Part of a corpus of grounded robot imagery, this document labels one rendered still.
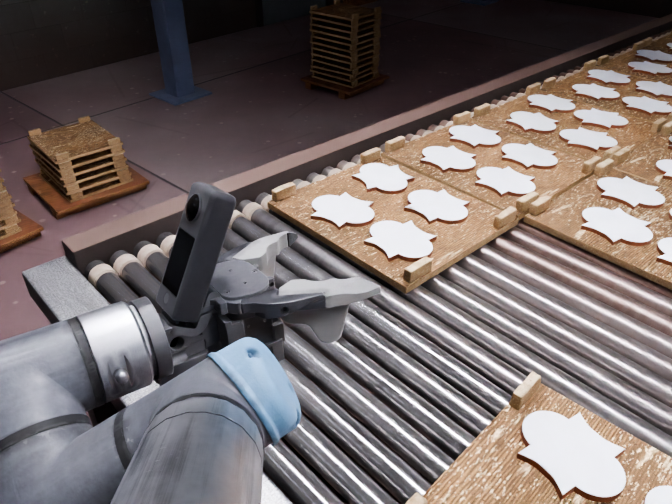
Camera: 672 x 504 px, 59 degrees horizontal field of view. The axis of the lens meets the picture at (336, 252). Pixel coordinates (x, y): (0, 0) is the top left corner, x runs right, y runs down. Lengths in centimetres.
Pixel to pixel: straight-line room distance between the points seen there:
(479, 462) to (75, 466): 52
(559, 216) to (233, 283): 91
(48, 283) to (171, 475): 93
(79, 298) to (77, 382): 66
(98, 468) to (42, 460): 5
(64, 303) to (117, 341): 65
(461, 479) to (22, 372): 52
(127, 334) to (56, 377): 6
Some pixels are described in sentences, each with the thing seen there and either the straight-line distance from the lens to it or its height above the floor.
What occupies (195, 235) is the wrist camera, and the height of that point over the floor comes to 131.
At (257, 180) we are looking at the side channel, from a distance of 136.
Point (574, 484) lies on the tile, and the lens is 81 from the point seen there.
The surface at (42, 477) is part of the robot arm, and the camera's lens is 46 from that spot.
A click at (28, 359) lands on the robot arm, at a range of 49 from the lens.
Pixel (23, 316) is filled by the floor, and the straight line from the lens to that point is 272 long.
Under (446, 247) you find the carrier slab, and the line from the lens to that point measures 116.
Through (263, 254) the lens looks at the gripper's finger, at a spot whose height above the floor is 125.
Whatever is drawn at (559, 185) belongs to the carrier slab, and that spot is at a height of 94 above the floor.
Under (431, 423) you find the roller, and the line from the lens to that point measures 86.
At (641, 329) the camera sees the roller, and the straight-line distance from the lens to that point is 110.
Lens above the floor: 158
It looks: 35 degrees down
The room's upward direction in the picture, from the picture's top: straight up
